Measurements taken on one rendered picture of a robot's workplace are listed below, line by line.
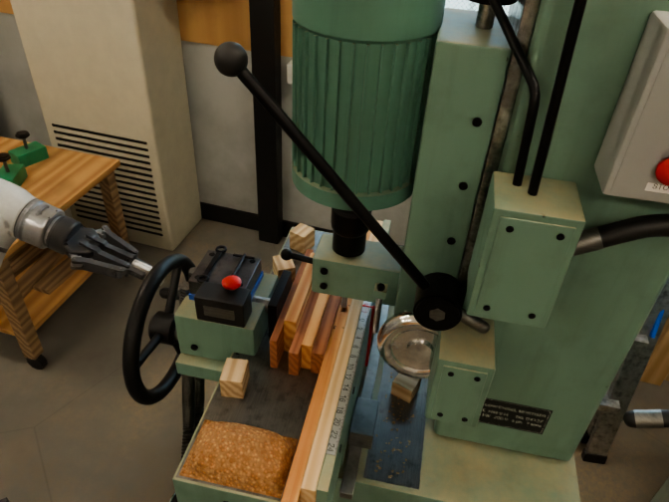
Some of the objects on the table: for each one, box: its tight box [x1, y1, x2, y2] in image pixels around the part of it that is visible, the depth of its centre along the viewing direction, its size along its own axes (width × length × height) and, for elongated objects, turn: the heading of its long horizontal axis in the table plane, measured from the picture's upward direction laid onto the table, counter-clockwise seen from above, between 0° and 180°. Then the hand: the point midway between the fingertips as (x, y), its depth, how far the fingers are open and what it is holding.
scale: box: [326, 241, 379, 456], centre depth 92 cm, size 50×1×1 cm, turn 165°
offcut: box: [273, 255, 296, 283], centre depth 107 cm, size 4×3×4 cm
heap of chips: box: [179, 419, 299, 499], centre depth 76 cm, size 9×14×4 cm, turn 75°
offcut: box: [290, 223, 315, 254], centre depth 114 cm, size 4×4×4 cm
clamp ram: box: [252, 270, 292, 345], centre depth 94 cm, size 9×8×9 cm
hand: (147, 272), depth 117 cm, fingers closed
